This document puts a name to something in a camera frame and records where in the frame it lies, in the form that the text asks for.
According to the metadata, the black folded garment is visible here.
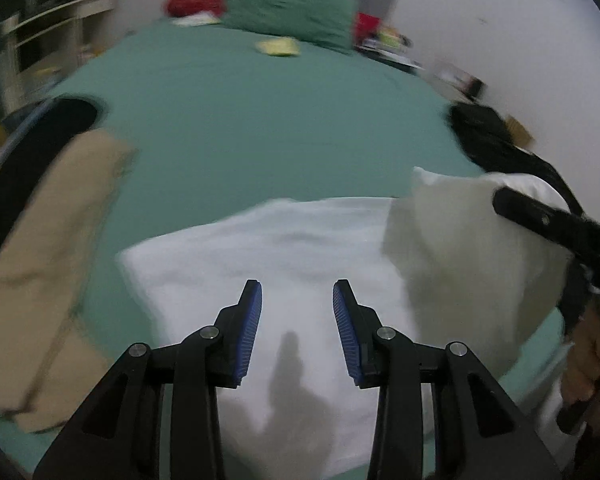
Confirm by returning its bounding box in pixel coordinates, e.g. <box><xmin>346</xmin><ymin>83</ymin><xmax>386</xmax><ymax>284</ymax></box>
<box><xmin>0</xmin><ymin>94</ymin><xmax>107</xmax><ymax>249</ymax></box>

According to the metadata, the books stack by wall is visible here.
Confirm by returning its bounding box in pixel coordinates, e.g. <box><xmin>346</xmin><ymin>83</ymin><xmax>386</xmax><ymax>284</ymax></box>
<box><xmin>355</xmin><ymin>27</ymin><xmax>422</xmax><ymax>74</ymax></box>

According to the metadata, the green pillow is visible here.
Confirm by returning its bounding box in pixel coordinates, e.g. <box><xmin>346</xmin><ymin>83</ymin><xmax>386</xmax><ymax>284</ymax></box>
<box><xmin>221</xmin><ymin>0</ymin><xmax>358</xmax><ymax>53</ymax></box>

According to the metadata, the person right hand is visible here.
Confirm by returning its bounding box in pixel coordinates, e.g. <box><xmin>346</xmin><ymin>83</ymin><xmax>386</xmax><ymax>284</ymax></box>
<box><xmin>560</xmin><ymin>295</ymin><xmax>600</xmax><ymax>436</ymax></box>

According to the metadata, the white shirt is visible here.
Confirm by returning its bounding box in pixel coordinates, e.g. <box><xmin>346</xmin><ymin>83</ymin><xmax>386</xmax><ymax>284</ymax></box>
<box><xmin>118</xmin><ymin>168</ymin><xmax>568</xmax><ymax>479</ymax></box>

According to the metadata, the beige wooden shelf unit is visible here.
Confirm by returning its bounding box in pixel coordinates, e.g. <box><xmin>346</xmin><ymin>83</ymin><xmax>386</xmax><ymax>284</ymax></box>
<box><xmin>0</xmin><ymin>0</ymin><xmax>117</xmax><ymax>113</ymax></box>

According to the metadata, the white paper packet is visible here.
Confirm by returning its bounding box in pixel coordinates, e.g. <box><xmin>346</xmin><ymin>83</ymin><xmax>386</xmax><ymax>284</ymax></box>
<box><xmin>172</xmin><ymin>11</ymin><xmax>221</xmax><ymax>27</ymax></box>

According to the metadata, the small dark box on floor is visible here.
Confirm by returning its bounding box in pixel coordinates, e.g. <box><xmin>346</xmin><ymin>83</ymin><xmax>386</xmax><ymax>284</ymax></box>
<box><xmin>456</xmin><ymin>75</ymin><xmax>486</xmax><ymax>102</ymax></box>

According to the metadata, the beige folded garment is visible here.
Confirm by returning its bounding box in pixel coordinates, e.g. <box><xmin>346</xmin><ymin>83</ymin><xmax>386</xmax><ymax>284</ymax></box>
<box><xmin>0</xmin><ymin>130</ymin><xmax>134</xmax><ymax>434</ymax></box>

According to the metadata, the black clothes pile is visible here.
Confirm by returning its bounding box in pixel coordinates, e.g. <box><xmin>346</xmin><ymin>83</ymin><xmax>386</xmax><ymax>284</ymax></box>
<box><xmin>446</xmin><ymin>102</ymin><xmax>584</xmax><ymax>217</ymax></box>

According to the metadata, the green bed sheet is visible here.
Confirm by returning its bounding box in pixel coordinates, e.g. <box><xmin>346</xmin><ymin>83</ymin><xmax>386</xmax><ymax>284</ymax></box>
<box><xmin>0</xmin><ymin>22</ymin><xmax>566</xmax><ymax>480</ymax></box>

